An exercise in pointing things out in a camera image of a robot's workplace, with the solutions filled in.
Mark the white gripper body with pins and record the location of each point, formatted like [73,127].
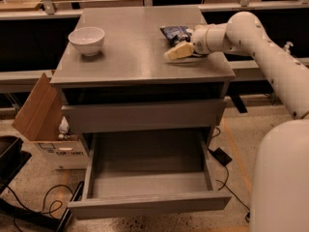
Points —
[201,40]

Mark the blue chip bag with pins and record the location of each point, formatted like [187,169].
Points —
[177,34]

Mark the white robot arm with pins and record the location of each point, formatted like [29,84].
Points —
[280,189]

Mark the closed grey top drawer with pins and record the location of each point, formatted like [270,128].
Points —
[144,116]

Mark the grey drawer cabinet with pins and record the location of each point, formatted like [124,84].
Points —
[130,67]

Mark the open grey middle drawer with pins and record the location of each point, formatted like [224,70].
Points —
[149,172]

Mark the right clear sanitizer bottle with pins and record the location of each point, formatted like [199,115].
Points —
[287,47]

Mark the white ceramic bowl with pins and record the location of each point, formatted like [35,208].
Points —
[87,40]

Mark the black power adapter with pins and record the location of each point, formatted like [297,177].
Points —
[222,157]

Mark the open cardboard box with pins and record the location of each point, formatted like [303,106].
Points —
[40,120]

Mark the grey metal rail frame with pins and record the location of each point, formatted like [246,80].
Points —
[32,42]

